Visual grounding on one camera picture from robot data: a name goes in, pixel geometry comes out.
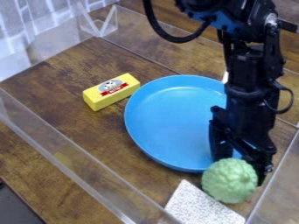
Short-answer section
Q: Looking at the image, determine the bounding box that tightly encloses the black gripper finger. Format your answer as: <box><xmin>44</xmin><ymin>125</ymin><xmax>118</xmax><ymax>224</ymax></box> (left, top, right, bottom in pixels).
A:
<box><xmin>210</xmin><ymin>123</ymin><xmax>234</xmax><ymax>162</ymax></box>
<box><xmin>243</xmin><ymin>152</ymin><xmax>274</xmax><ymax>186</ymax></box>

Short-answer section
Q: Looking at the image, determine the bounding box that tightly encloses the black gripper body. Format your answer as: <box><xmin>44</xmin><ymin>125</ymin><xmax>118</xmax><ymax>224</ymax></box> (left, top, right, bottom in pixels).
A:
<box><xmin>207</xmin><ymin>105</ymin><xmax>279</xmax><ymax>157</ymax></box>

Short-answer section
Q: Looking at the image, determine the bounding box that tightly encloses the green bumpy gourd toy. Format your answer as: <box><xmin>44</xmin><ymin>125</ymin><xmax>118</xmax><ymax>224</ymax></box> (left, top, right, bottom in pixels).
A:
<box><xmin>202</xmin><ymin>158</ymin><xmax>258</xmax><ymax>204</ymax></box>

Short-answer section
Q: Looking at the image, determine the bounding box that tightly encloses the blue round tray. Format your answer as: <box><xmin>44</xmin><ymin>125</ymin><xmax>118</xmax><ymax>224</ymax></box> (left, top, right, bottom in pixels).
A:
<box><xmin>123</xmin><ymin>74</ymin><xmax>245</xmax><ymax>173</ymax></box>

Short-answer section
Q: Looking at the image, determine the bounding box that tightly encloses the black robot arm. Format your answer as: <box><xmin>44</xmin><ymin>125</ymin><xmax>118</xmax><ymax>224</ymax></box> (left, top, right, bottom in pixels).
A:
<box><xmin>175</xmin><ymin>0</ymin><xmax>290</xmax><ymax>182</ymax></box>

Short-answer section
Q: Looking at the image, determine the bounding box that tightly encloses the white speckled foam block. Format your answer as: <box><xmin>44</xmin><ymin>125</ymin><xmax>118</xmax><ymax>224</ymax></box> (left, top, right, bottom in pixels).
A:
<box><xmin>165</xmin><ymin>179</ymin><xmax>246</xmax><ymax>224</ymax></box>

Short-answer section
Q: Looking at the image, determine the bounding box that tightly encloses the yellow butter box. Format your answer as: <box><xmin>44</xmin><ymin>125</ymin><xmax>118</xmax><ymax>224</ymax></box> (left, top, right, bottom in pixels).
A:
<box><xmin>83</xmin><ymin>73</ymin><xmax>141</xmax><ymax>111</ymax></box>

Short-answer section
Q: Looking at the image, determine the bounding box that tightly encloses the clear acrylic enclosure wall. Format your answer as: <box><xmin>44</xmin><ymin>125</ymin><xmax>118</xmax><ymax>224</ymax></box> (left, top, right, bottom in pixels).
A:
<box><xmin>0</xmin><ymin>0</ymin><xmax>299</xmax><ymax>224</ymax></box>

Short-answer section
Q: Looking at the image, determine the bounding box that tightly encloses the black cable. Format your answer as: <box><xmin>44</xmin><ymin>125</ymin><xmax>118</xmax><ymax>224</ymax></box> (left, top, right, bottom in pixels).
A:
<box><xmin>142</xmin><ymin>0</ymin><xmax>297</xmax><ymax>116</ymax></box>

